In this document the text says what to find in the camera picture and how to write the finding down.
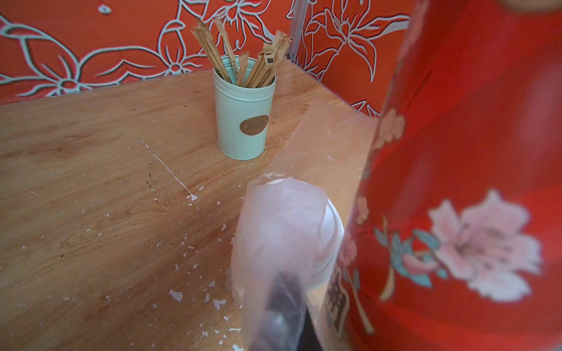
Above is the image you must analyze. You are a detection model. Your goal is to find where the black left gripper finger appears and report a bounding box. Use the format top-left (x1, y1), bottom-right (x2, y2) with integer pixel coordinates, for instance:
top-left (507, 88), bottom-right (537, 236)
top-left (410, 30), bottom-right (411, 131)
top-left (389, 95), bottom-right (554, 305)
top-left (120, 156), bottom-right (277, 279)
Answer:
top-left (250, 272), bottom-right (323, 351)

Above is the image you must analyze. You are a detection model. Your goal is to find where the clear plastic carrier bag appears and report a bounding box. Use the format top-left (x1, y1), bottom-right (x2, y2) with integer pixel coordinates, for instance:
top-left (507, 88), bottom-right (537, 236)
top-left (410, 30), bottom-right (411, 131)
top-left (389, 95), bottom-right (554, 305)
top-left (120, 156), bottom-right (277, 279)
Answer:
top-left (228, 101), bottom-right (378, 350)

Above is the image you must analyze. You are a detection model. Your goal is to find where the red milk tea cup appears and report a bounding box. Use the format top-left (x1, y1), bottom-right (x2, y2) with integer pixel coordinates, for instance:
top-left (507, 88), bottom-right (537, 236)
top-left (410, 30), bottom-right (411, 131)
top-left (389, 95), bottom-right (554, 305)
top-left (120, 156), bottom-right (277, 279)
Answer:
top-left (254, 177), bottom-right (343, 290)
top-left (318, 1), bottom-right (561, 350)

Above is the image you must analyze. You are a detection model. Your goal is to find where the mint green tin canister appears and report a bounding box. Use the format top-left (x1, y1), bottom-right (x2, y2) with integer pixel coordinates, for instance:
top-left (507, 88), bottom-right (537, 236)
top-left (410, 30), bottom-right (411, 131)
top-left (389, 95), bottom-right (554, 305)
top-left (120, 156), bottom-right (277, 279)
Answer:
top-left (213, 71), bottom-right (277, 161)

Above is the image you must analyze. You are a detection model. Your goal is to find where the wooden stir sticks bundle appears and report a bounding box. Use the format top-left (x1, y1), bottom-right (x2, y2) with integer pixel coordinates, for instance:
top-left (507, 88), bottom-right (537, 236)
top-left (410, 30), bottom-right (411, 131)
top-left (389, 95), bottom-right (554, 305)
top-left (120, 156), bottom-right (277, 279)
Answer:
top-left (192, 18), bottom-right (293, 89)

